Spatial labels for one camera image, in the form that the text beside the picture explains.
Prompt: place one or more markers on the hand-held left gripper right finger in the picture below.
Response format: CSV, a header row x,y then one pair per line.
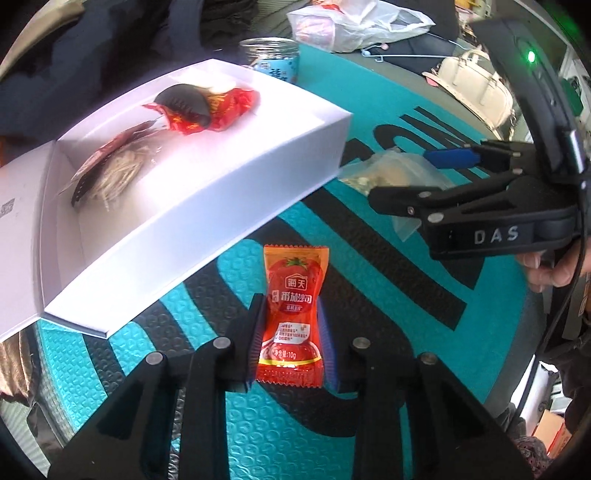
x,y
330,355

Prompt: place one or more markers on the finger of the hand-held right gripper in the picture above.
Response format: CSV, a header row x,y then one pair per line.
x,y
438,198
450,157

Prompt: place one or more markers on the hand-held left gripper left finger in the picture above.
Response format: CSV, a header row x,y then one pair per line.
x,y
251,341

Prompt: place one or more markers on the red ketchup packet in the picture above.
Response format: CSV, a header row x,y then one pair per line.
x,y
291,318

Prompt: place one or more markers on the clear plastic packet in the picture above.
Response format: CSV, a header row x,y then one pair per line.
x,y
392,171

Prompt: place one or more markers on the white cardboard box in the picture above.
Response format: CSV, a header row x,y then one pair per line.
x,y
184,194

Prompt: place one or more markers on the clear packet of toothpicks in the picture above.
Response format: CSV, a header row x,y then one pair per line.
x,y
127,173

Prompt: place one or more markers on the pink and red packet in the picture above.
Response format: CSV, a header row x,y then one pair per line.
x,y
99,159

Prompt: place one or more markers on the black hair clip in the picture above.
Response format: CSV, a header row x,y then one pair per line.
x,y
184,99

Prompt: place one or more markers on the person's right hand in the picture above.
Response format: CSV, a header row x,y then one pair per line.
x,y
547,272

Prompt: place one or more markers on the white handbag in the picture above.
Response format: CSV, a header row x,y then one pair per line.
x,y
475,87

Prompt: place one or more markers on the white clothes hanger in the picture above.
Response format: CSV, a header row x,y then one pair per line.
x,y
415,56

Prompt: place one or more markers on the white plastic bag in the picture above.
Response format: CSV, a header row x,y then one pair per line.
x,y
355,23

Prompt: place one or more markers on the glass jar with beads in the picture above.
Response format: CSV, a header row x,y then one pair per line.
x,y
272,57

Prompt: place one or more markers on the red foil candy wrapper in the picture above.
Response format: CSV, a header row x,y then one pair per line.
x,y
228,110

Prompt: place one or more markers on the navy blue jacket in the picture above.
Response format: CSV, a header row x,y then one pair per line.
x,y
69,55

